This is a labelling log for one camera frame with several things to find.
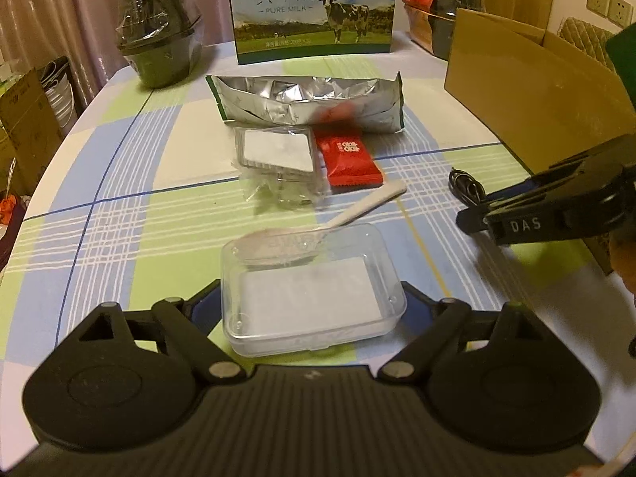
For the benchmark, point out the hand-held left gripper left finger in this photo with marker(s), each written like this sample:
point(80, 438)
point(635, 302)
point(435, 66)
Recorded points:
point(199, 308)

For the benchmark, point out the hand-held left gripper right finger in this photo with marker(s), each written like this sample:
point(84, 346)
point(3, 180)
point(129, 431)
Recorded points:
point(447, 319)

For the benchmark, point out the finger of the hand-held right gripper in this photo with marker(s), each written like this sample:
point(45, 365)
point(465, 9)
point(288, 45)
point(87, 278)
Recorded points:
point(477, 218)

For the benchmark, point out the clear plastic container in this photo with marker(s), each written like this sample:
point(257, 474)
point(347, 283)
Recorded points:
point(308, 298)

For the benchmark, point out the white plastic spoon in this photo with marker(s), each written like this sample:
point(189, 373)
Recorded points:
point(348, 213)

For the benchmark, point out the red sachet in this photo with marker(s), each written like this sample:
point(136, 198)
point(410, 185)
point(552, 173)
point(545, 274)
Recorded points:
point(348, 159)

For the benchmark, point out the silver foil bag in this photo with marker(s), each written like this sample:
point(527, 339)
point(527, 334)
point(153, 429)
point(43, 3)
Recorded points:
point(298, 99)

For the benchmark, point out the checked cloth desktop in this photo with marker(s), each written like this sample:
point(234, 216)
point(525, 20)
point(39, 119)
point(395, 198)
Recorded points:
point(149, 169)

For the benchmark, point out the person's right hand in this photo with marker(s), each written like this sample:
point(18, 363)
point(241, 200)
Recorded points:
point(626, 263)

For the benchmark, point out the crumpled clear plastic wrap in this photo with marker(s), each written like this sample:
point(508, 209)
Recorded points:
point(278, 193)

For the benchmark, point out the quilted chair back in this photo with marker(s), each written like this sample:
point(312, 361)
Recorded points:
point(584, 39)

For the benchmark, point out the clear plastic lid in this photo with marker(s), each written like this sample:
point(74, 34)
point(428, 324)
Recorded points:
point(276, 151)

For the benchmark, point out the brown packet box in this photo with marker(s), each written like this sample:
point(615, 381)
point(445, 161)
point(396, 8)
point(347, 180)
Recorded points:
point(420, 27)

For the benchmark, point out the red and black package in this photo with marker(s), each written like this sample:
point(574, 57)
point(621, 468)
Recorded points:
point(457, 15)

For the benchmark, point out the small orange item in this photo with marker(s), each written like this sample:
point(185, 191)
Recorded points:
point(7, 208)

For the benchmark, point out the brown cardboard storage box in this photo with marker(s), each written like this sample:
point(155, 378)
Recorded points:
point(25, 124)

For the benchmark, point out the wrapped black bowl stack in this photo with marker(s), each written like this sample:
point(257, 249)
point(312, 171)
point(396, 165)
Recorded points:
point(159, 49)

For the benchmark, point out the blue milk carton box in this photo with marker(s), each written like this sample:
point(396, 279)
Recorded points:
point(298, 10)

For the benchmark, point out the mauve curtain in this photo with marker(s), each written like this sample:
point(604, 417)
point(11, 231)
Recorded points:
point(74, 0)

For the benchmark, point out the wall socket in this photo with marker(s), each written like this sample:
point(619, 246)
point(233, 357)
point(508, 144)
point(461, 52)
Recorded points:
point(620, 10)
point(598, 0)

